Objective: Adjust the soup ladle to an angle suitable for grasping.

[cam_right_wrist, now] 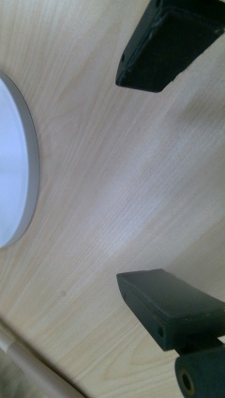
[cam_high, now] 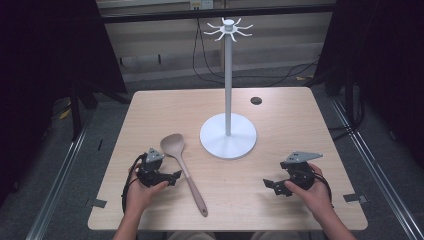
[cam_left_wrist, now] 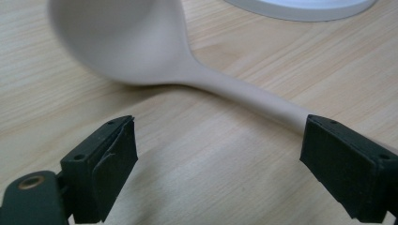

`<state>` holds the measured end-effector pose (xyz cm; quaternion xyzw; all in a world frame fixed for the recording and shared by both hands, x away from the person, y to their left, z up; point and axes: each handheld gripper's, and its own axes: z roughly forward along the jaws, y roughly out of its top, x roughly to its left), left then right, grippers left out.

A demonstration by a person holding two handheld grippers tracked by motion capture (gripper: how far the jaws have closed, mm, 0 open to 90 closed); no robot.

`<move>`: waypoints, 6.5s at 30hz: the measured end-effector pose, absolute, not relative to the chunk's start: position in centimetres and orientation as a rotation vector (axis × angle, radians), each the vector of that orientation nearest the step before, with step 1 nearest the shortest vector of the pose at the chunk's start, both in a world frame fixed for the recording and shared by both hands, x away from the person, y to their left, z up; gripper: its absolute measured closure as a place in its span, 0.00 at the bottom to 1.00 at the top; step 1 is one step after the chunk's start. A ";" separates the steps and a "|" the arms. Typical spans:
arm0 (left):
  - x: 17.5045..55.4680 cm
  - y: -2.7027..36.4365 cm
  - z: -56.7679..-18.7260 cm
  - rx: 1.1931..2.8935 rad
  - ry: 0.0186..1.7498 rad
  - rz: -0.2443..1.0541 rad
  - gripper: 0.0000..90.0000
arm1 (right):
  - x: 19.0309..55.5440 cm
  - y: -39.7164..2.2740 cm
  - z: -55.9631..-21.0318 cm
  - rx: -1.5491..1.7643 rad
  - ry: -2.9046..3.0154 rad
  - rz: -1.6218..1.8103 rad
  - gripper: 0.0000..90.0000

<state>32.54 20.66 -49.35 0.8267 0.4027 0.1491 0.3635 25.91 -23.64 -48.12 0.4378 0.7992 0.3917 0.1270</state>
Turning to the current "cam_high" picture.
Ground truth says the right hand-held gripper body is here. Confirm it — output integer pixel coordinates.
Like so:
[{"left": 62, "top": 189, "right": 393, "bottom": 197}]
[{"left": 280, "top": 151, "right": 324, "bottom": 191}]

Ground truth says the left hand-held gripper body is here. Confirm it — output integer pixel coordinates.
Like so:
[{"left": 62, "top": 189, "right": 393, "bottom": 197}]
[{"left": 136, "top": 147, "right": 172, "bottom": 188}]

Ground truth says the wooden spoon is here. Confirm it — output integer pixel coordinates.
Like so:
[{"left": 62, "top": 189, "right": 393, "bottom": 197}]
[{"left": 159, "top": 133, "right": 210, "bottom": 218}]

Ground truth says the white hook rack stand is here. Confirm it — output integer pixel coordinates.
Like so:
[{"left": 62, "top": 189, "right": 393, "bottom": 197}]
[{"left": 199, "top": 17, "right": 258, "bottom": 160}]

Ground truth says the person's left hand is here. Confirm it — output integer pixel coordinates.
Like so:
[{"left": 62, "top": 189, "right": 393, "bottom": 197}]
[{"left": 124, "top": 164, "right": 170, "bottom": 215}]

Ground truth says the person's right hand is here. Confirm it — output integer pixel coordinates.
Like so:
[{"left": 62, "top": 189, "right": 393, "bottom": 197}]
[{"left": 284, "top": 164, "right": 335, "bottom": 218}]

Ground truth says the black metal stand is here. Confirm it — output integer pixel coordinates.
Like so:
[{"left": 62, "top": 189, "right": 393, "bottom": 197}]
[
  {"left": 68, "top": 79, "right": 132, "bottom": 142},
  {"left": 328, "top": 64, "right": 366, "bottom": 141}
]

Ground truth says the black curtain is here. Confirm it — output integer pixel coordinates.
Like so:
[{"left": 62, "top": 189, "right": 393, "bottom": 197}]
[
  {"left": 313, "top": 0, "right": 424, "bottom": 169},
  {"left": 0, "top": 0, "right": 128, "bottom": 208}
]

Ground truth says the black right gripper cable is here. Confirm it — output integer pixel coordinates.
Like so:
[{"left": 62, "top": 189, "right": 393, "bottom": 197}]
[{"left": 309, "top": 169, "right": 334, "bottom": 205}]

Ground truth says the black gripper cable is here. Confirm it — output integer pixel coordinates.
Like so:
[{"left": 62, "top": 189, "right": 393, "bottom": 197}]
[
  {"left": 121, "top": 152, "right": 148, "bottom": 215},
  {"left": 309, "top": 169, "right": 334, "bottom": 205}
]

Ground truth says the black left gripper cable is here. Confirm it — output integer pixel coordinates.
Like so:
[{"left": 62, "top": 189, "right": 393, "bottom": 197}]
[{"left": 121, "top": 152, "right": 148, "bottom": 215}]

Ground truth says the grey metal table bracket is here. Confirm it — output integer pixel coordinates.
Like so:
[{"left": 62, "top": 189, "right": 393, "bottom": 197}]
[
  {"left": 90, "top": 198, "right": 108, "bottom": 210},
  {"left": 342, "top": 192, "right": 369, "bottom": 205}
]

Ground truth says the metal floor rail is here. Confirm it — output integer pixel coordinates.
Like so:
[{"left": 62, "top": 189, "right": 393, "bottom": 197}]
[
  {"left": 329, "top": 97, "right": 424, "bottom": 240},
  {"left": 25, "top": 109, "right": 98, "bottom": 240}
]

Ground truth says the black floor cable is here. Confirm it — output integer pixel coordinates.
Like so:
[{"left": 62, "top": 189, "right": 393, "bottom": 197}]
[{"left": 191, "top": 18, "right": 320, "bottom": 88}]

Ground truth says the white wall outlet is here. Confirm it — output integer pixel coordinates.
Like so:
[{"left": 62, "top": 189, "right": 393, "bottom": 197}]
[{"left": 189, "top": 0, "right": 215, "bottom": 11}]

